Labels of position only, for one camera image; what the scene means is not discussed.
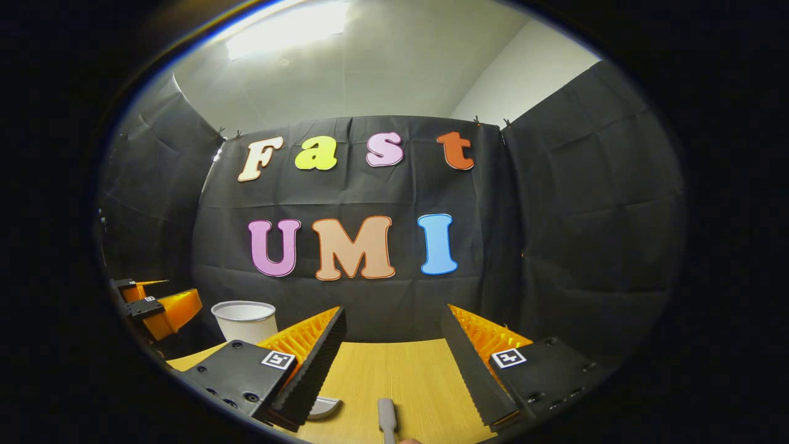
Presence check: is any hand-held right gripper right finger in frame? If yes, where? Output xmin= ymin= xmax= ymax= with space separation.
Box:
xmin=440 ymin=303 xmax=617 ymax=432

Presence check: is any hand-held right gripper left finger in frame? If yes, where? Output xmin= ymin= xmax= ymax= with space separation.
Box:
xmin=166 ymin=306 xmax=348 ymax=432

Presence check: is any grey dustpan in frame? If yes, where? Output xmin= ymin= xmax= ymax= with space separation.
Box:
xmin=306 ymin=397 xmax=343 ymax=421

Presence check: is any white ribbed garbage bin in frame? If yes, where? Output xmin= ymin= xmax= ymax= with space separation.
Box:
xmin=211 ymin=300 xmax=278 ymax=345

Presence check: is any small grey broom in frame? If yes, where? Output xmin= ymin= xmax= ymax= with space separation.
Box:
xmin=377 ymin=398 xmax=399 ymax=444

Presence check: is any wooden desktop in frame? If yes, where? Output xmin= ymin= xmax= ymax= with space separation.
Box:
xmin=165 ymin=338 xmax=500 ymax=444

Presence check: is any ceiling light panel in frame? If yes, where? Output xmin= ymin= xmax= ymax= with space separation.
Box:
xmin=225 ymin=0 xmax=352 ymax=60

